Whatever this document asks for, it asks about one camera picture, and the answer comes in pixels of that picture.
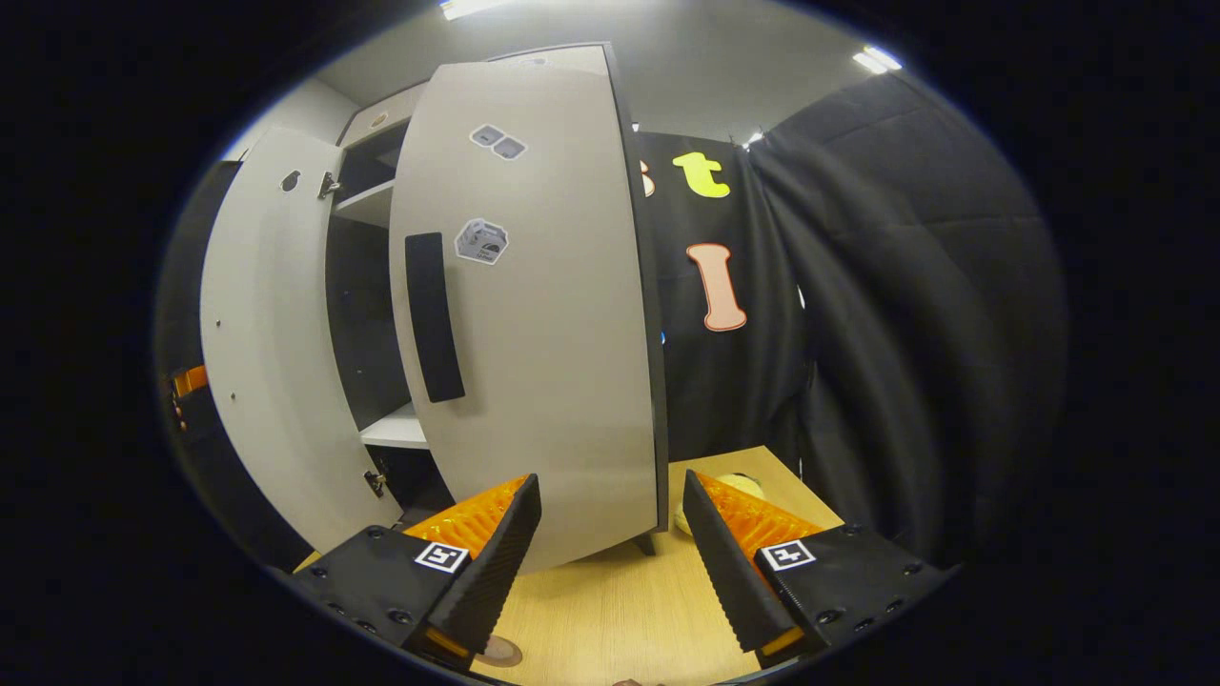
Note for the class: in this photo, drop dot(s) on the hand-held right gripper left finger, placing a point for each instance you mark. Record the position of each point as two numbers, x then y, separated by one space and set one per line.
496 572

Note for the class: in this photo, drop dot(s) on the grey cabinet door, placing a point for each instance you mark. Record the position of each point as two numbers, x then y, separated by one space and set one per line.
276 333
553 333

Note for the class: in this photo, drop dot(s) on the grey and black cabinet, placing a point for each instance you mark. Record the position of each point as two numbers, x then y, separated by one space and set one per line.
367 314

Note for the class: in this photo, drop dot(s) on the large ceiling light panel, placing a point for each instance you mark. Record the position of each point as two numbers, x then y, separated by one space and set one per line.
472 8

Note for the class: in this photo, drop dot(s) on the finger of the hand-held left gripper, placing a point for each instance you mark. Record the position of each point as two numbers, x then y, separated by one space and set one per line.
191 381

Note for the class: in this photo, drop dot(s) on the round brown coaster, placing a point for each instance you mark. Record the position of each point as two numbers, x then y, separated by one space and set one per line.
503 653

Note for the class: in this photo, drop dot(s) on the yellow plush toy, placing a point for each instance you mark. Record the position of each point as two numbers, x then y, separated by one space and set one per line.
739 484

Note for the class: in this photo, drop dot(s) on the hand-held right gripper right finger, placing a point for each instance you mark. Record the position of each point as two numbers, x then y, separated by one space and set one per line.
729 572

